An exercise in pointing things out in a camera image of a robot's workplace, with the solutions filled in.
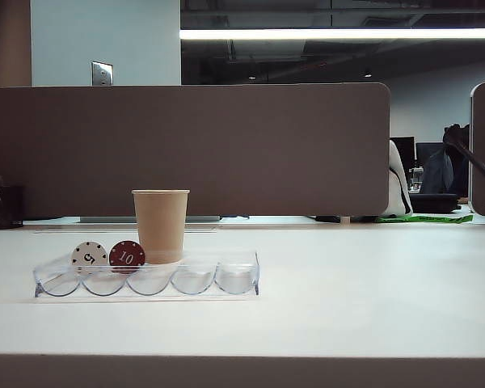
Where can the clear plastic chip tray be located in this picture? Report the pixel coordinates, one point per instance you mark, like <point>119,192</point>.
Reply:
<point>234,279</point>

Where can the brown paper cup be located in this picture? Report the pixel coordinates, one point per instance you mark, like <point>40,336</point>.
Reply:
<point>159,226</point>

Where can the red poker chip ten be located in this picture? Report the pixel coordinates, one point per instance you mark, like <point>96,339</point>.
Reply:
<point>126,256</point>

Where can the white poker chip five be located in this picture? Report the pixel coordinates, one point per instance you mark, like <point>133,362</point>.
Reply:
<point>83,252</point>

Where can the black computer monitor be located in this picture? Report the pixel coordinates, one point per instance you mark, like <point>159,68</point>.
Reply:
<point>406,149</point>

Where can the clear water bottle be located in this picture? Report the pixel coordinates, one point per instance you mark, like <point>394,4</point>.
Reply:
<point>415,180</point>

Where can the long ceiling light strip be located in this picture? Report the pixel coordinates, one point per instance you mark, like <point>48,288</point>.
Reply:
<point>327,33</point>

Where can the dark blue computer monitor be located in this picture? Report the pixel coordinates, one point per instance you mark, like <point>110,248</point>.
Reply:
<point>426,150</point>

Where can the black zip case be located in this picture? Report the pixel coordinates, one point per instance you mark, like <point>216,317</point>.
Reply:
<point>432,202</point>

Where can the blue grey jacket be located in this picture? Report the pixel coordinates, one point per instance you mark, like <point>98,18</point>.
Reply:
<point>436,174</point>

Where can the metal wall switch plate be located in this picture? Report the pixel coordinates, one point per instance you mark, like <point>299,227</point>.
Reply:
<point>102,73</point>

